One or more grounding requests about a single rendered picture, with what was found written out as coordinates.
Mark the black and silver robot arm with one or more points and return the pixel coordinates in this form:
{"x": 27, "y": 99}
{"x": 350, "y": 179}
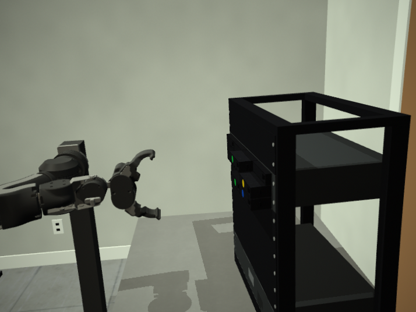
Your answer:
{"x": 22, "y": 200}

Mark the black metal rack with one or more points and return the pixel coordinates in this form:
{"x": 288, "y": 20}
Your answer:
{"x": 269, "y": 248}

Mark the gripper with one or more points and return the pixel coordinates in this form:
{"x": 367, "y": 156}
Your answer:
{"x": 123, "y": 187}

